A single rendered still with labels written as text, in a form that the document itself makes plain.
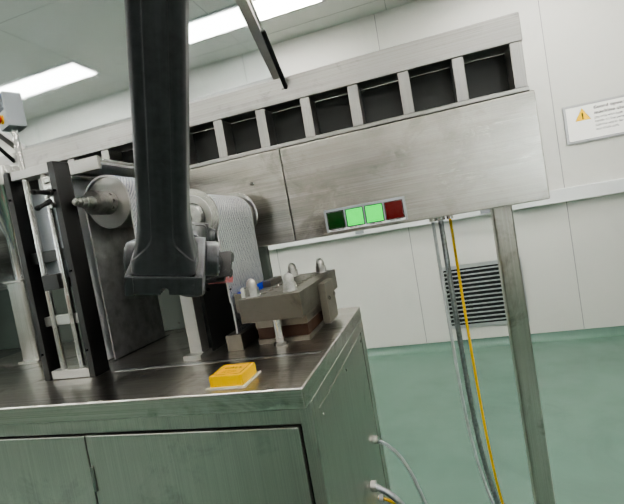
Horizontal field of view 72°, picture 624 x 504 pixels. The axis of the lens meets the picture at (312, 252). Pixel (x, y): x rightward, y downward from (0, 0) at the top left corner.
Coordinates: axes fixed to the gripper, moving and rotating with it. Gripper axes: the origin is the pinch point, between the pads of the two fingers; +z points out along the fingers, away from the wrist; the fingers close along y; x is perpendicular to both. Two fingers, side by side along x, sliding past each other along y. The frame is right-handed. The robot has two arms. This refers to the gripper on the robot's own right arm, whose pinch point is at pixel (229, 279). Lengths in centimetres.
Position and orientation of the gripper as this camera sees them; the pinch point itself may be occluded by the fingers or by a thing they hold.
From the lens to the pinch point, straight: 113.1
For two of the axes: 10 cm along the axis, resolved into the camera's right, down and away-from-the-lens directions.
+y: 9.5, -1.5, -2.7
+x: -0.2, -9.0, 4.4
